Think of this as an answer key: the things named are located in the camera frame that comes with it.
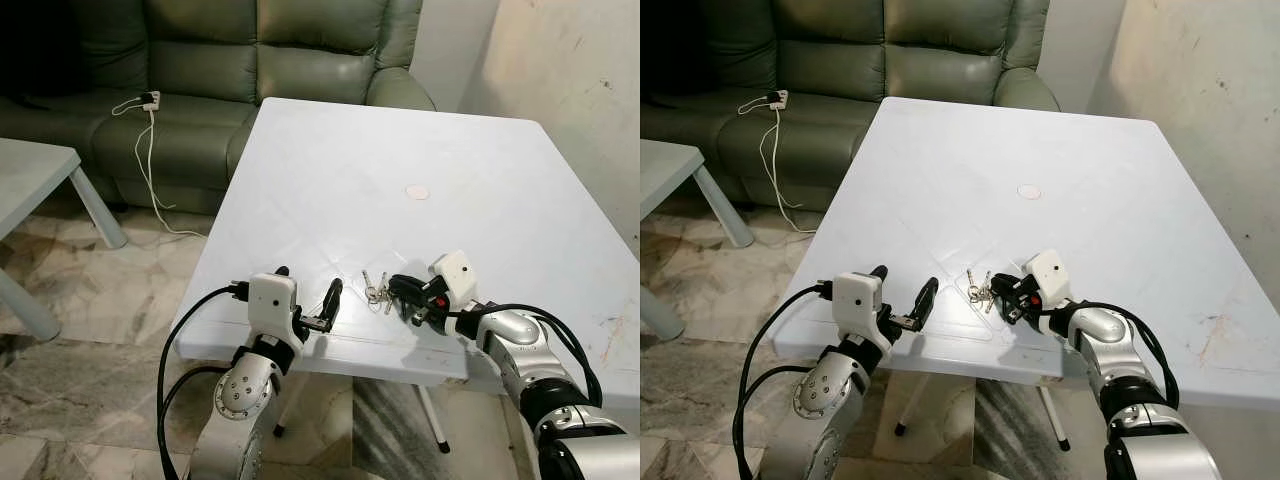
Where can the silver bunch of keys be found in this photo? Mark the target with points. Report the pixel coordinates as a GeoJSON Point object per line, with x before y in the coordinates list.
{"type": "Point", "coordinates": [977, 291]}
{"type": "Point", "coordinates": [375, 293]}

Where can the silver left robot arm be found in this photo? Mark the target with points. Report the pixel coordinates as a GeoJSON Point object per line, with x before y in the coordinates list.
{"type": "Point", "coordinates": [240, 395]}
{"type": "Point", "coordinates": [828, 392]}

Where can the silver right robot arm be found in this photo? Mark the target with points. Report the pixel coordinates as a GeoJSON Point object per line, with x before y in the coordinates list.
{"type": "Point", "coordinates": [1100, 330]}
{"type": "Point", "coordinates": [515, 335]}

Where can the round white table cap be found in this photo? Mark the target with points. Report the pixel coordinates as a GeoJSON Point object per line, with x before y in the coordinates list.
{"type": "Point", "coordinates": [417, 192]}

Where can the white plastic table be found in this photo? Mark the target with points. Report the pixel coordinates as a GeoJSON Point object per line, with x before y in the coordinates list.
{"type": "Point", "coordinates": [1000, 140]}
{"type": "Point", "coordinates": [400, 150]}

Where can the white power adapter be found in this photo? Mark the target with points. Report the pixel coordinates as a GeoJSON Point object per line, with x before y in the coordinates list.
{"type": "Point", "coordinates": [150, 100]}
{"type": "Point", "coordinates": [778, 99]}

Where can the green leather sofa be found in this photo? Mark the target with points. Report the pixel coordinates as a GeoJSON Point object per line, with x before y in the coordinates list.
{"type": "Point", "coordinates": [920, 60]}
{"type": "Point", "coordinates": [300, 60]}

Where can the grey side table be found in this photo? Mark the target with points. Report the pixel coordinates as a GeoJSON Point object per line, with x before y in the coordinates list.
{"type": "Point", "coordinates": [665, 165]}
{"type": "Point", "coordinates": [30, 165]}

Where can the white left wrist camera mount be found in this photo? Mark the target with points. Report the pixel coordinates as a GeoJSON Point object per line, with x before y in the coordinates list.
{"type": "Point", "coordinates": [270, 298]}
{"type": "Point", "coordinates": [855, 296]}

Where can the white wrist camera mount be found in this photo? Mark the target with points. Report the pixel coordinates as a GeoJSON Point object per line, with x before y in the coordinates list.
{"type": "Point", "coordinates": [855, 296]}
{"type": "Point", "coordinates": [1048, 272]}
{"type": "Point", "coordinates": [270, 298]}
{"type": "Point", "coordinates": [455, 275]}

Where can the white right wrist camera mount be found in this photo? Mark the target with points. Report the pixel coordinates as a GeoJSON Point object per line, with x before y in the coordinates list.
{"type": "Point", "coordinates": [455, 275]}
{"type": "Point", "coordinates": [1048, 272]}

